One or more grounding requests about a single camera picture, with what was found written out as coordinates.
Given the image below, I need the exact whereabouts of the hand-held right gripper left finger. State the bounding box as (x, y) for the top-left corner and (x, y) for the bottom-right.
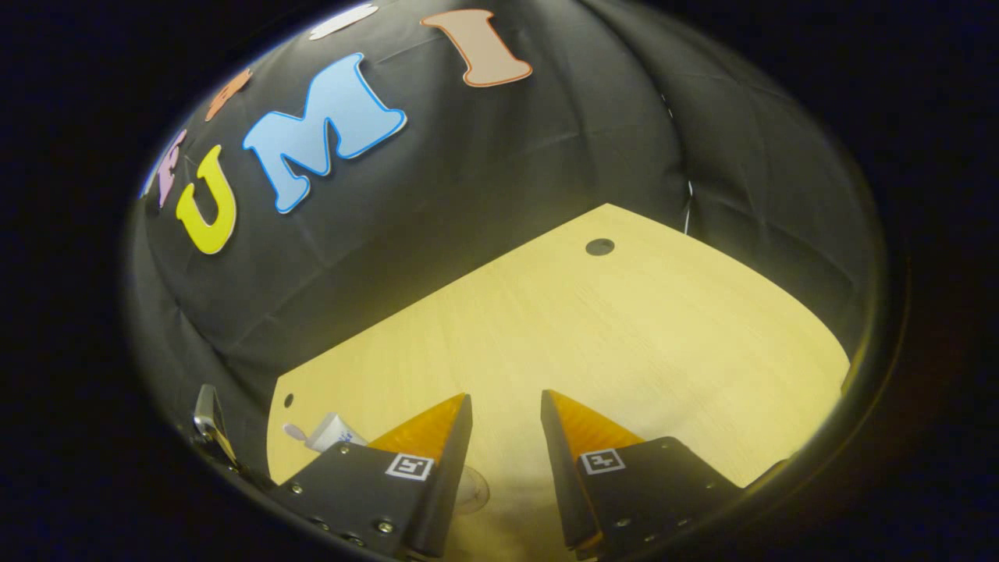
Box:
(275, 393), (473, 559)

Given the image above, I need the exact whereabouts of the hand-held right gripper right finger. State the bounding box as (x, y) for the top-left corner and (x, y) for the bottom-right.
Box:
(540, 389), (746, 560)

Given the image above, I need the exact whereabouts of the white toothpaste tube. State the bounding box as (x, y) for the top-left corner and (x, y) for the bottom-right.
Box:
(304, 412), (368, 454)

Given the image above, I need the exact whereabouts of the black backdrop cloth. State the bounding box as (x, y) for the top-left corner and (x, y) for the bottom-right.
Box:
(125, 0), (887, 485)

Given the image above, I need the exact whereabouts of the light wooden desktop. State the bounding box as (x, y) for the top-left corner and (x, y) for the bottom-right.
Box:
(267, 203), (851, 562)

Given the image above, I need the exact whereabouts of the round wooden coaster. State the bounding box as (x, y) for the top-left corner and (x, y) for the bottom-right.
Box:
(455, 466), (491, 515)

